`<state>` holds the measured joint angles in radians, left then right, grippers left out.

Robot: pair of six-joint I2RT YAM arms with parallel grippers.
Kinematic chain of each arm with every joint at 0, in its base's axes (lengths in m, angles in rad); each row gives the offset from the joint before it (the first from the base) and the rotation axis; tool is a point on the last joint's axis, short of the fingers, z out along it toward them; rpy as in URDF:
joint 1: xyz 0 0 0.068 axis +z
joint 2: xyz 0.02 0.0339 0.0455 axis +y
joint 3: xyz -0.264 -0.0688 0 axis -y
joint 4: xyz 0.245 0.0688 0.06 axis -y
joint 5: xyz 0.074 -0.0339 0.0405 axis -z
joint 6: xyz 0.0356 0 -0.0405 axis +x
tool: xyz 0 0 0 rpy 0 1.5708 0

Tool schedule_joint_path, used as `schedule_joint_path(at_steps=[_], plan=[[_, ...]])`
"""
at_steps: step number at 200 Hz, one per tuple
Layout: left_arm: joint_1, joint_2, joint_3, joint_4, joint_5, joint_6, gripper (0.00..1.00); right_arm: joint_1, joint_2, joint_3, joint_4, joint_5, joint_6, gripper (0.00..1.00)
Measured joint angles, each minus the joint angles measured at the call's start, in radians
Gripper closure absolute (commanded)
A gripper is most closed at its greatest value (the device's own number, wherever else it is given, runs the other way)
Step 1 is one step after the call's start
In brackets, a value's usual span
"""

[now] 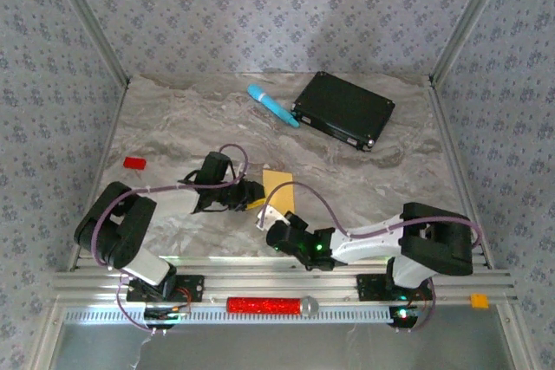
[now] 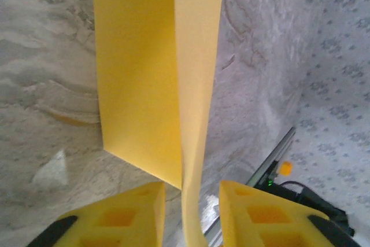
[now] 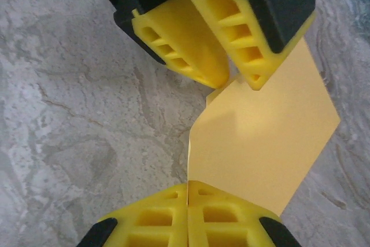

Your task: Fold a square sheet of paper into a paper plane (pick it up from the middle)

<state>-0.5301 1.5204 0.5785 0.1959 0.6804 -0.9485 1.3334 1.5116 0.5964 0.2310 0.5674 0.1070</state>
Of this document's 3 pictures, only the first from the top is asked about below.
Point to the yellow paper sheet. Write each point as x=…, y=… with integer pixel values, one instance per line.
x=284, y=201

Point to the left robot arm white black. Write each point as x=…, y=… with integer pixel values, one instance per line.
x=178, y=204

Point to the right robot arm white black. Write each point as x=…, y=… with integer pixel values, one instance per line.
x=368, y=246

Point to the red glitter microphone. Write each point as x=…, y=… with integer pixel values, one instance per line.
x=264, y=306

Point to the blue cylinder stick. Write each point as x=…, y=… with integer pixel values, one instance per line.
x=271, y=103

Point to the small red block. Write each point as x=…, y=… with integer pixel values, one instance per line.
x=134, y=163

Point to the black controller board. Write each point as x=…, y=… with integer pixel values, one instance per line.
x=162, y=313
x=407, y=314

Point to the black hard case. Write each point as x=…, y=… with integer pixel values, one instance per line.
x=342, y=110

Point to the small orange block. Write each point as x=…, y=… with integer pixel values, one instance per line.
x=479, y=301

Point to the aluminium base frame rail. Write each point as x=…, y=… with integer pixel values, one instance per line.
x=282, y=280

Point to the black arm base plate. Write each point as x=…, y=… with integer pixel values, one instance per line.
x=196, y=288
x=367, y=288

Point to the aluminium side rail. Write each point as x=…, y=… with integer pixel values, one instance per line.
x=459, y=170
x=101, y=173

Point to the aluminium frame leg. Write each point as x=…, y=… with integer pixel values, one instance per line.
x=47, y=339
x=515, y=339

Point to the aluminium corner post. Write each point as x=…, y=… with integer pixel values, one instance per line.
x=89, y=19
x=467, y=19

